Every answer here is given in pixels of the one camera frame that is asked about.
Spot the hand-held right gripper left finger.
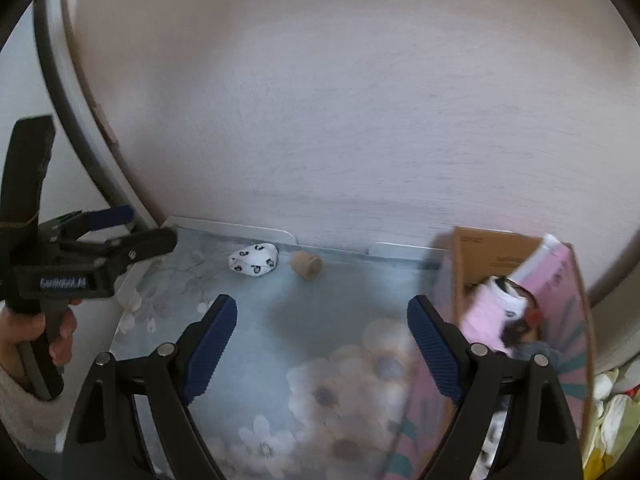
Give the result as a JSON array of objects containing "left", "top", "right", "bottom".
[{"left": 62, "top": 294, "right": 238, "bottom": 480}]

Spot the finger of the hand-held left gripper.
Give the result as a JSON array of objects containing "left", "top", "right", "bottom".
[
  {"left": 100, "top": 227, "right": 178, "bottom": 278},
  {"left": 42, "top": 206, "right": 135, "bottom": 241}
]

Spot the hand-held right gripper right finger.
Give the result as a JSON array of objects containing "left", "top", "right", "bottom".
[{"left": 406, "top": 295, "right": 585, "bottom": 480}]

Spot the cardboard box with pink lining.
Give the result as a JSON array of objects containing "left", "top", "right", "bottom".
[{"left": 387, "top": 226, "right": 596, "bottom": 480}]

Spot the beige cork cylinder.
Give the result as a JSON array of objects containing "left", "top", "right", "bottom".
[{"left": 291, "top": 251, "right": 323, "bottom": 282}]

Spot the person's left forearm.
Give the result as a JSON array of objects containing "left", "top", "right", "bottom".
[{"left": 0, "top": 360, "right": 71, "bottom": 453}]

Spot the blue floral desktop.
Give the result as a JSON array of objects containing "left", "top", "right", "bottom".
[{"left": 107, "top": 216, "right": 451, "bottom": 480}]

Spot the person's left hand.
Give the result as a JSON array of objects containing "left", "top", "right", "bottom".
[{"left": 0, "top": 297, "right": 83, "bottom": 366}]

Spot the pink fuzzy cloth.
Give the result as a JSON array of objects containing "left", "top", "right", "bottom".
[{"left": 460, "top": 280, "right": 526, "bottom": 353}]

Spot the pink and white card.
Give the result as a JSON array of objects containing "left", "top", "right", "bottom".
[{"left": 507, "top": 232, "right": 563, "bottom": 286}]

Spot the beige chair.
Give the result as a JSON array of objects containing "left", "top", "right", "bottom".
[{"left": 585, "top": 230, "right": 640, "bottom": 371}]

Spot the yellow green floral cloth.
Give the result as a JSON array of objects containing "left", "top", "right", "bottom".
[{"left": 582, "top": 367, "right": 640, "bottom": 471}]

